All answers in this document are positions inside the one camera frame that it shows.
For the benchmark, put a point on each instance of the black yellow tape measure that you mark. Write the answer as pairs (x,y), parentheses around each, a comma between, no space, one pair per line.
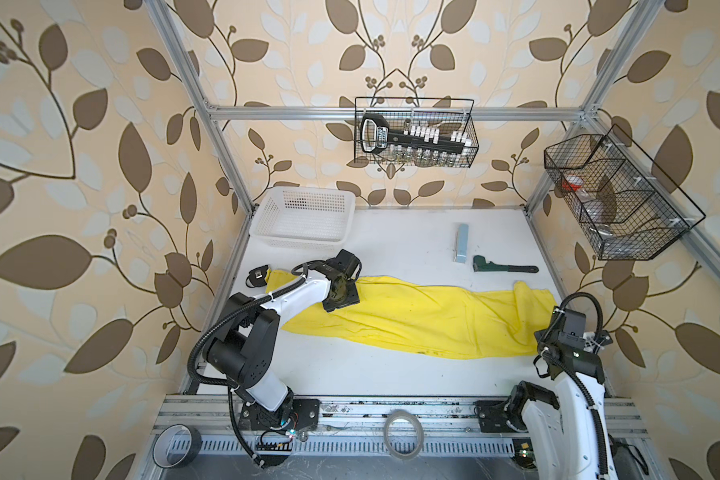
(257,277)

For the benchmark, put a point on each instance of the black socket set holder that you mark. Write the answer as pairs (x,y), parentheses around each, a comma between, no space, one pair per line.
(376,134)

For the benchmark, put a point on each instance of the red white cup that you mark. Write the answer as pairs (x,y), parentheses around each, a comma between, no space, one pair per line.
(571,183)

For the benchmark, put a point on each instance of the clear tape roll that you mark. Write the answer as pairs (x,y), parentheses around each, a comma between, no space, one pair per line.
(403,435)

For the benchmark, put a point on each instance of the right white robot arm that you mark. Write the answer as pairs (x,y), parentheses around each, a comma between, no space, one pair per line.
(566,422)

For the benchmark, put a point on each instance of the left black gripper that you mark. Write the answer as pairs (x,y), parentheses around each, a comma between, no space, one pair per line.
(353,300)

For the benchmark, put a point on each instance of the black tape roll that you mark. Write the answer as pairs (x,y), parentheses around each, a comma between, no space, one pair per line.
(176,447)

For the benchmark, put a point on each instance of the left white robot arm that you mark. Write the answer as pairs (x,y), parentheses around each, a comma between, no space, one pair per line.
(237,351)

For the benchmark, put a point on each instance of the aluminium frame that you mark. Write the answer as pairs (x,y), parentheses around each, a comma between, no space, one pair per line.
(601,118)

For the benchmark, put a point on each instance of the side black wire basket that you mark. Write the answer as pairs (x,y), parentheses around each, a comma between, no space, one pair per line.
(632,206)

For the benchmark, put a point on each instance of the back black wire basket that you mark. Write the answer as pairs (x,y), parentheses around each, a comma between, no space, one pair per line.
(451,113)

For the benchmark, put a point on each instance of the white plastic basket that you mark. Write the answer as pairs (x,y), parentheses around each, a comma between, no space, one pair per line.
(308,218)

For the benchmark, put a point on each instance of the green pipe wrench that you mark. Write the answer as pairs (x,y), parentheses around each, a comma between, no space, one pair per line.
(480,264)

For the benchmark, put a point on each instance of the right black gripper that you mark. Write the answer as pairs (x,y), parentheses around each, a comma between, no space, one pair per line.
(541,335)

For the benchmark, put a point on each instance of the yellow trousers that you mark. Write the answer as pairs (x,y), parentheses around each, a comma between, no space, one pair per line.
(438,321)

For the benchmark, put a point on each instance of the light blue block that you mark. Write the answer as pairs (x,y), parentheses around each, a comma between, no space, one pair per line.
(461,243)

